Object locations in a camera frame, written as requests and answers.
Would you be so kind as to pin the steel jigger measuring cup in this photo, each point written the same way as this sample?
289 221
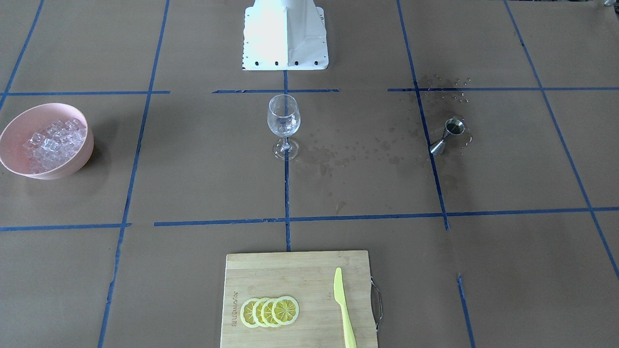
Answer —
453 127

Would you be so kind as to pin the clear wine glass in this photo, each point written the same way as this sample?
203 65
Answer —
284 119

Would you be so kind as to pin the clear ice cubes pile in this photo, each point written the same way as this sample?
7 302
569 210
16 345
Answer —
52 146

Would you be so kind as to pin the bamboo cutting board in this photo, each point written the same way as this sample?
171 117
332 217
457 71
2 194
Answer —
308 277

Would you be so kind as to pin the yellow plastic knife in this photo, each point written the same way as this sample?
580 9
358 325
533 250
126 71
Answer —
339 296

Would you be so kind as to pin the lemon slice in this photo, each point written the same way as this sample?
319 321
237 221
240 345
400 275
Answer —
247 316
285 310
267 313
257 312

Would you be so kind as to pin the pink bowl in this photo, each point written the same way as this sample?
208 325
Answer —
30 121

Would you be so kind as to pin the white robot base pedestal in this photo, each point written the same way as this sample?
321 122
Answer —
284 35

